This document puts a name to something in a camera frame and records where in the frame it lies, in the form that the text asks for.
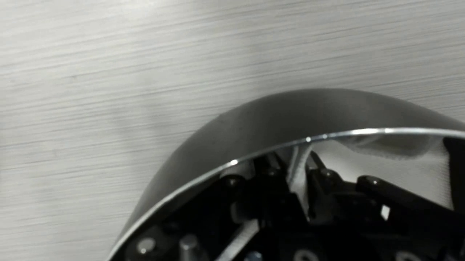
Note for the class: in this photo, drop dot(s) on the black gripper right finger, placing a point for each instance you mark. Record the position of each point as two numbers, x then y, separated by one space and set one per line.
372 219

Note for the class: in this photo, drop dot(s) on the white cloth blue stripe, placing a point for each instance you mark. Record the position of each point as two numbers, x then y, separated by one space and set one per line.
417 164

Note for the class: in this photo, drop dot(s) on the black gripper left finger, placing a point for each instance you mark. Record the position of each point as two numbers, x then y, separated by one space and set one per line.
222 218

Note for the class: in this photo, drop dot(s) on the black cooking pot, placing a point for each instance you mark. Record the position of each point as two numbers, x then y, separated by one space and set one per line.
277 122

